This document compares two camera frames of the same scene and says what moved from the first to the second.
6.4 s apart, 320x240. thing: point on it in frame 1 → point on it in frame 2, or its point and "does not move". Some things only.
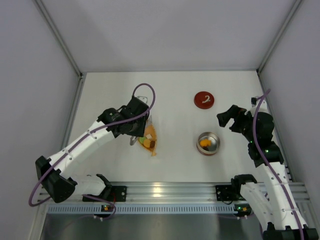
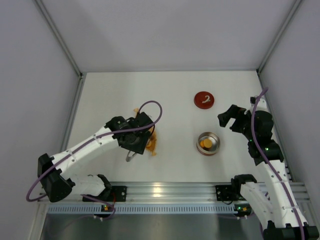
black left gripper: (136, 125) → (135, 149)
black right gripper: (235, 118) does not move
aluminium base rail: (178, 193) does not move
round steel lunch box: (215, 143) does not move
